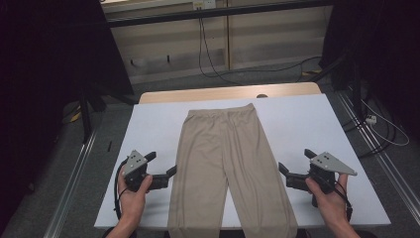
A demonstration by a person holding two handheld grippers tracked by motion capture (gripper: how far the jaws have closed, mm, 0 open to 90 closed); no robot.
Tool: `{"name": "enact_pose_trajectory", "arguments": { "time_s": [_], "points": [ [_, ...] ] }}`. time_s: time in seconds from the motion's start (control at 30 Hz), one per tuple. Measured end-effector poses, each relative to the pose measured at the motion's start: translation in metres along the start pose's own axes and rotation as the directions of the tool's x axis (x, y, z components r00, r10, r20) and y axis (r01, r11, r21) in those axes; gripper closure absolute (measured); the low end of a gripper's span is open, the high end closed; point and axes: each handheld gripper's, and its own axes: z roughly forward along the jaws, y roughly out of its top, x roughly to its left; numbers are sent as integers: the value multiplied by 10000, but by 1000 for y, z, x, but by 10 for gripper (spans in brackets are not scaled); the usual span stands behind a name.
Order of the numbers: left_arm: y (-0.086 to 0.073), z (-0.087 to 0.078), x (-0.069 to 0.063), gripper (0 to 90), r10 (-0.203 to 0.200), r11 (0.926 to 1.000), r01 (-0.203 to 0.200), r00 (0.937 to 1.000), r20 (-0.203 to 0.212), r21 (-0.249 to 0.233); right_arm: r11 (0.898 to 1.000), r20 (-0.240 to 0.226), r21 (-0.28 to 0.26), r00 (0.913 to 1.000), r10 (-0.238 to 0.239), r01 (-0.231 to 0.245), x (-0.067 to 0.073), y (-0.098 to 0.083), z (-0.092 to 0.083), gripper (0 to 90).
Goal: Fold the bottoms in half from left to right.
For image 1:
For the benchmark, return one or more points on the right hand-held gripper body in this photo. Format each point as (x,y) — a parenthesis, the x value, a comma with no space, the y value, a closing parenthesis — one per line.
(327,165)

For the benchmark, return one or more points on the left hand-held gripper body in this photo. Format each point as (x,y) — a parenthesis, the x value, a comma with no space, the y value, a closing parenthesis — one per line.
(136,163)

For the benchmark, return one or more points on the beige pants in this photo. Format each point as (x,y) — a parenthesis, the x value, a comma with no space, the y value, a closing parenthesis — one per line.
(214,148)

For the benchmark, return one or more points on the person's left hand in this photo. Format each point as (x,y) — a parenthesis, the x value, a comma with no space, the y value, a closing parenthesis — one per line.
(132,205)

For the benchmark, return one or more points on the person's right hand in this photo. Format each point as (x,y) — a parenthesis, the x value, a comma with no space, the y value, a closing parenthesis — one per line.
(332,206)

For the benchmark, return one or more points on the small black floor object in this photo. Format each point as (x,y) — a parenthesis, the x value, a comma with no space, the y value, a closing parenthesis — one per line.
(109,146)

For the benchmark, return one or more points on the white power strip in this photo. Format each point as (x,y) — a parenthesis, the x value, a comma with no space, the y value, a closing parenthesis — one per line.
(371,119)

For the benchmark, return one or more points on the black metal stand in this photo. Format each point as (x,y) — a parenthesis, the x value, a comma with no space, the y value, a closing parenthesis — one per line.
(356,86)
(85,122)

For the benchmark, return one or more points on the yellow floor tape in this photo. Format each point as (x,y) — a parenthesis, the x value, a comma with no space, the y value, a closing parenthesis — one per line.
(76,116)
(313,71)

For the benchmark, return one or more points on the beige wooden cabinet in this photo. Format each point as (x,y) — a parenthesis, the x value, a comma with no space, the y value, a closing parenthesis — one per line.
(274,39)

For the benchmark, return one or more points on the black curtain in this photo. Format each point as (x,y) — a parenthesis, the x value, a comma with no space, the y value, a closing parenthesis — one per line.
(49,49)
(389,49)

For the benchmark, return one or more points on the black horizontal bar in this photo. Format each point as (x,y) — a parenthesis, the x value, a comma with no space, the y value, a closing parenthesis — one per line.
(198,14)

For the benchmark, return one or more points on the aluminium floor rail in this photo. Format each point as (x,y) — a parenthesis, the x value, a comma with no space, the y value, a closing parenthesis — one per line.
(383,162)
(71,185)

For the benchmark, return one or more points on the white wall socket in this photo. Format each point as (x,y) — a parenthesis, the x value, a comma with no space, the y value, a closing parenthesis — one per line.
(204,4)

